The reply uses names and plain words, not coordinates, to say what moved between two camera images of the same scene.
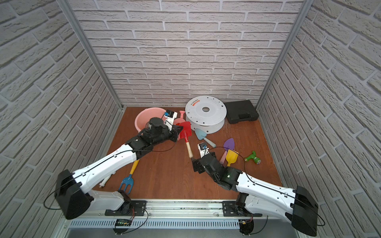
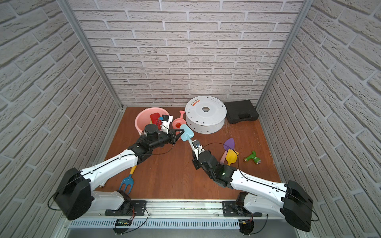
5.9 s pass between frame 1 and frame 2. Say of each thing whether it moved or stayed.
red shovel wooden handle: moved
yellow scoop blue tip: stayed
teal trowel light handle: moved
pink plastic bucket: stayed
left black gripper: stayed
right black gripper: stayed
